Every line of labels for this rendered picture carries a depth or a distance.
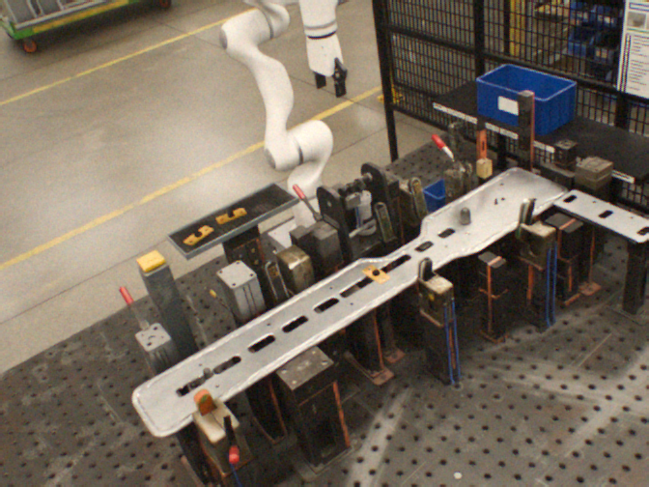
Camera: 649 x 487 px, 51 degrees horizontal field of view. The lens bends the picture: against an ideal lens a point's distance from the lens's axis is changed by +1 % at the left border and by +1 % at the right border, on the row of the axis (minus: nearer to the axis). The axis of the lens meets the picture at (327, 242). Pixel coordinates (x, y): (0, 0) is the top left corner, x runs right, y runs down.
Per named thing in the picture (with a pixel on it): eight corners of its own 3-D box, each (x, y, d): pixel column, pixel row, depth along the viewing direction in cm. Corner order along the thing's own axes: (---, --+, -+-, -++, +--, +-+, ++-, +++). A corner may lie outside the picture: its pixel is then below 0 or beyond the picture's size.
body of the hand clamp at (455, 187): (462, 266, 230) (457, 178, 210) (448, 257, 235) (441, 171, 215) (474, 258, 233) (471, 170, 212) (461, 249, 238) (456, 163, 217)
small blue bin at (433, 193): (439, 218, 254) (438, 199, 249) (422, 209, 261) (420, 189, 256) (461, 207, 259) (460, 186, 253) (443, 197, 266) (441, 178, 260)
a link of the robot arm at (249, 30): (324, 158, 220) (281, 178, 215) (308, 157, 231) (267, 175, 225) (268, 4, 204) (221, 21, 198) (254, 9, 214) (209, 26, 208)
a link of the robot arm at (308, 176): (282, 190, 235) (268, 130, 220) (326, 169, 241) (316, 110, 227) (300, 205, 226) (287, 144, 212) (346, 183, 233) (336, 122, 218)
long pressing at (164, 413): (162, 451, 151) (160, 446, 150) (126, 393, 167) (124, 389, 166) (574, 192, 205) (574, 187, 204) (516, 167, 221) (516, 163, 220)
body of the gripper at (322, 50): (297, 29, 175) (305, 71, 182) (320, 37, 168) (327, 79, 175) (321, 20, 178) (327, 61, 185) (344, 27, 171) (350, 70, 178)
